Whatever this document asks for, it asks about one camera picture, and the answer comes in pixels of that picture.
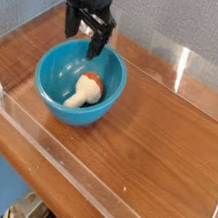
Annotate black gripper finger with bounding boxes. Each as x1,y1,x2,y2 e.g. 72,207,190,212
64,6,81,38
87,33,107,60

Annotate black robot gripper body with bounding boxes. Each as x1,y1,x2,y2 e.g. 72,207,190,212
66,0,117,42

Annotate white toy mushroom brown cap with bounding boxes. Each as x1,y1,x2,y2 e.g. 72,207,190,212
63,71,104,108

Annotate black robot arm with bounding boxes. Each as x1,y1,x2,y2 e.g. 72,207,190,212
64,0,117,60

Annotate blue plastic bowl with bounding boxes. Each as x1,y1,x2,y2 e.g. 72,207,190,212
34,39,127,126

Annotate clear acrylic back barrier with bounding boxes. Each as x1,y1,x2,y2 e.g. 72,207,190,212
109,8,218,122

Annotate clear acrylic barrier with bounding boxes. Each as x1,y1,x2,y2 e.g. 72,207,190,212
0,88,201,218
109,8,218,122

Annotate clear acrylic front barrier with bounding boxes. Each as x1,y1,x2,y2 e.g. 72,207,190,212
0,88,201,218

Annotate white power strip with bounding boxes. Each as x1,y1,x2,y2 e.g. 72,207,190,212
2,191,50,218

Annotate clear acrylic corner bracket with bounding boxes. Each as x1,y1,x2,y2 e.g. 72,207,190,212
79,14,100,37

